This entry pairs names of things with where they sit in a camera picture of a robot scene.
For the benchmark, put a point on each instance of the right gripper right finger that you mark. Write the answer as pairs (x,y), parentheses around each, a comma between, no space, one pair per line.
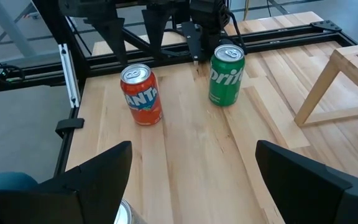
(306,193)

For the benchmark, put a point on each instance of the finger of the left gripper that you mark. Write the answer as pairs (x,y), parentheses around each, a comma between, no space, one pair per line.
(110,34)
(157,28)

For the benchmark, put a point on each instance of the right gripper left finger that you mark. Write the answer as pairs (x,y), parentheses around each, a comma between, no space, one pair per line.
(89,196)

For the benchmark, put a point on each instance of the blue silver Red Bull can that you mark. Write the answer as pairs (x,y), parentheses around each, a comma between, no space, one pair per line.
(126,214)

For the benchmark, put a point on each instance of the orange Fanta can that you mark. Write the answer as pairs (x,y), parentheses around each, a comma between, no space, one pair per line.
(141,99)

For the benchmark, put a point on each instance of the green Sprite can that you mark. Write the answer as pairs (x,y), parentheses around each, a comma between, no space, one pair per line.
(225,81)

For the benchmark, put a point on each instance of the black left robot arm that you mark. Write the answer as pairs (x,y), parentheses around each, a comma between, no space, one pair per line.
(210,15)

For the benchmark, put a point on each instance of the wooden slatted shelf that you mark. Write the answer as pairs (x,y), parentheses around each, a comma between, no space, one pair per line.
(353,62)

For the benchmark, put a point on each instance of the black table clamp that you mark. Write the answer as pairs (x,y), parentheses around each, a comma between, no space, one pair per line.
(68,124)

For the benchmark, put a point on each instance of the blue rounded object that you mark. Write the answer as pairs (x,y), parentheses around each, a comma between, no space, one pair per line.
(5,181)

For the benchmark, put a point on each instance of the grey metal beam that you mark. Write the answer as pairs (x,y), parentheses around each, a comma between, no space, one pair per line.
(8,28)

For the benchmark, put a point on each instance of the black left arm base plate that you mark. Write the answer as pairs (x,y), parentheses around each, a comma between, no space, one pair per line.
(193,37)

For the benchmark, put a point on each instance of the silver frame strip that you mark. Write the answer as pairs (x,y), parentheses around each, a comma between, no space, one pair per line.
(70,77)

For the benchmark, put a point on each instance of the black metal table frame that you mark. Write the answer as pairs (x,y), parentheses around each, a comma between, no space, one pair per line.
(291,34)

